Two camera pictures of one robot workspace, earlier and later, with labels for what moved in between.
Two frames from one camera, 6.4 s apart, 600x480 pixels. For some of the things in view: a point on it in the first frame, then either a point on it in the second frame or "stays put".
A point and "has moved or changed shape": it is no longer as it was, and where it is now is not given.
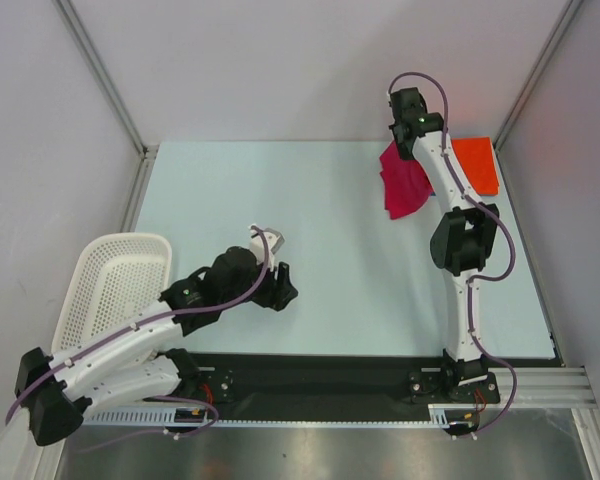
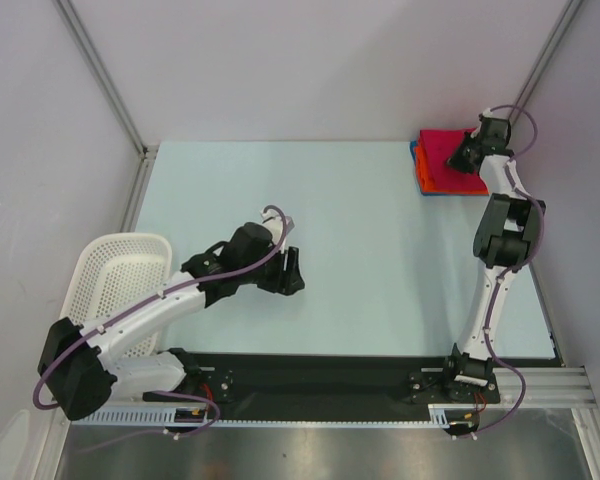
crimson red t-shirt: (406, 187) has moved or changed shape
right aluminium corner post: (565, 20) stays put
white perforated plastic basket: (118, 276) stays put
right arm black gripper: (397, 132) to (473, 148)
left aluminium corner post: (148, 153) stays put
